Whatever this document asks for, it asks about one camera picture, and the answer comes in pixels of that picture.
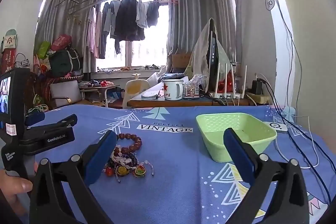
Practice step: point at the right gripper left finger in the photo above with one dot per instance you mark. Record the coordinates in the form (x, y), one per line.
(48, 201)

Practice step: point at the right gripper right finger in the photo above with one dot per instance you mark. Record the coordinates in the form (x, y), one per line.
(289, 202)

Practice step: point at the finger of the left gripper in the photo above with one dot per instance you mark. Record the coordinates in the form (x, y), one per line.
(40, 130)
(34, 118)

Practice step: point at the colourful beaded jewelry pile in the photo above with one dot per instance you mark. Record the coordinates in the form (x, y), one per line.
(123, 162)

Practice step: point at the person's left hand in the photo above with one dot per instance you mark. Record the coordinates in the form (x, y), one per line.
(11, 186)

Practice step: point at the white handbag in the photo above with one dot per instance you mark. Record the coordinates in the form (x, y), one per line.
(65, 93)

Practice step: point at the dark green duffel bag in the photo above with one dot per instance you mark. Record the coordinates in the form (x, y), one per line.
(64, 61)

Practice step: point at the wooden desk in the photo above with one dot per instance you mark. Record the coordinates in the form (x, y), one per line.
(138, 102)

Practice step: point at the white yellow chair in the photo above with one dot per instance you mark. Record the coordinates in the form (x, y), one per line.
(133, 88)

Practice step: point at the white power bank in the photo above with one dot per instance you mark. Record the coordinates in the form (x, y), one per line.
(277, 126)

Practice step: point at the white enamel mug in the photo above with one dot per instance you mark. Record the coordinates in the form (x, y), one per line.
(173, 89)

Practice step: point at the dark hanging jacket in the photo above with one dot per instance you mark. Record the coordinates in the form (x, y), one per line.
(126, 28)

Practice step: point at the beige power strip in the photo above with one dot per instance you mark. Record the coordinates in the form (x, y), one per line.
(259, 99)

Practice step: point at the grey left curtain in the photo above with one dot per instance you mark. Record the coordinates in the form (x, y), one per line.
(67, 17)

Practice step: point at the blue patterned bed sheet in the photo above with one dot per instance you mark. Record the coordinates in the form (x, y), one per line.
(195, 178)

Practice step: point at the white wifi router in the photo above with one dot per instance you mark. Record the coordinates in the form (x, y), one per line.
(226, 85)

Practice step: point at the black power adapter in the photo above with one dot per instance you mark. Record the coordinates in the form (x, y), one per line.
(257, 87)

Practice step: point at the cardboard box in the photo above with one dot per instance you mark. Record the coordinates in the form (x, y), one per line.
(180, 60)

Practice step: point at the covered black monitor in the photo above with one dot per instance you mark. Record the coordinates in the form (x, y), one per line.
(208, 58)

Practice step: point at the round white wall hook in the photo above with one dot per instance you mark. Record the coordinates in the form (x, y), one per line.
(269, 4)

